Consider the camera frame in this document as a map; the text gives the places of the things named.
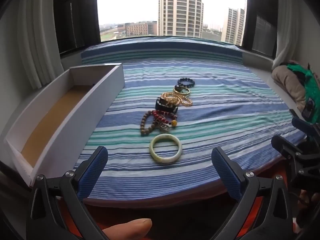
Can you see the white cardboard box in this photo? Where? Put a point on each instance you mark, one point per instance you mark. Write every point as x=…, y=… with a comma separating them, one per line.
x=95, y=110

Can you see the low brown building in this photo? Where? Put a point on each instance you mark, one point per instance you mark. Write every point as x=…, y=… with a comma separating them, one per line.
x=138, y=29

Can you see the beige pillow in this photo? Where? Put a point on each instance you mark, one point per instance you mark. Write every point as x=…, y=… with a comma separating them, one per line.
x=287, y=82

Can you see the tall round tower building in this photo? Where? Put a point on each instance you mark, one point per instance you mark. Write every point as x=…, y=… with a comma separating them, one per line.
x=180, y=7

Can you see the slim beige tower building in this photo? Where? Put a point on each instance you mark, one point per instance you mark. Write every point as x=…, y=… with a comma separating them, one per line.
x=232, y=25

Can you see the black wristwatch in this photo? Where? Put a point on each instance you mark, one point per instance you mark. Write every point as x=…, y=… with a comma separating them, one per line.
x=166, y=108

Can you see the black framed window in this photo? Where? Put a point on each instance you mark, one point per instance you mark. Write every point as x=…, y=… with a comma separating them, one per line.
x=125, y=0

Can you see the person's left hand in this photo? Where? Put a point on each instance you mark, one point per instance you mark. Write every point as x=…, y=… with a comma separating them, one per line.
x=127, y=228

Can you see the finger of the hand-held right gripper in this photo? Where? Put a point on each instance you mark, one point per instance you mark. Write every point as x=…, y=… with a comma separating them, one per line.
x=301, y=126
x=285, y=145

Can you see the blue green striped cloth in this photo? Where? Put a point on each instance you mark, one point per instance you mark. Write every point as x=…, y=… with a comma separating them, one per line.
x=225, y=110

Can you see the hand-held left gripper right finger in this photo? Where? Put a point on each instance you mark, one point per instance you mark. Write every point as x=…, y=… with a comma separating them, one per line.
x=223, y=165

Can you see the person's right hand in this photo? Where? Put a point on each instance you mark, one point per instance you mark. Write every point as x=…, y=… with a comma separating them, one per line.
x=303, y=198

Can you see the green and beige bag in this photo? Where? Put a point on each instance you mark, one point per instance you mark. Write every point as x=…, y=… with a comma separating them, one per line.
x=303, y=77

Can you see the black and gold bangle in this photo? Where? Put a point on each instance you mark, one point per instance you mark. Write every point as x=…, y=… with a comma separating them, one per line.
x=176, y=89

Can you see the white curtain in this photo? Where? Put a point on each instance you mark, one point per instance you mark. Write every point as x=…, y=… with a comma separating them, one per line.
x=37, y=30
x=290, y=17

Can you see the pale green jade bangle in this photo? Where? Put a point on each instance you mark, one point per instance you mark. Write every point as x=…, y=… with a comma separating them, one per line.
x=152, y=150

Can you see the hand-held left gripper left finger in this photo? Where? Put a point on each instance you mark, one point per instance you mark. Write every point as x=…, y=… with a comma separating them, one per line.
x=96, y=163

